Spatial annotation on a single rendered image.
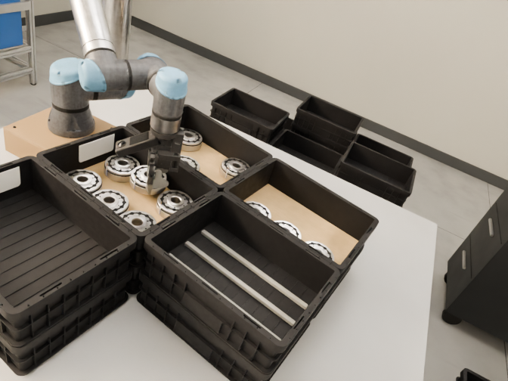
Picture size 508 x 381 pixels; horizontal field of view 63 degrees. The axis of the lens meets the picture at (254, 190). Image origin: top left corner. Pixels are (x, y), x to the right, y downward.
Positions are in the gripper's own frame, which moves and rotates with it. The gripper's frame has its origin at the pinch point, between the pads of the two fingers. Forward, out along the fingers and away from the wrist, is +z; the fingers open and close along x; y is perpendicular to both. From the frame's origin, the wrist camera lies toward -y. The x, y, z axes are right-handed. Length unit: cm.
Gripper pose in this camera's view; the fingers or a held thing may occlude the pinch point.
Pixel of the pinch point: (147, 184)
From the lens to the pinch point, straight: 122.3
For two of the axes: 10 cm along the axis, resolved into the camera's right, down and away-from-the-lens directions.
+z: -2.7, 7.5, 6.1
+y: 9.5, 1.0, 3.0
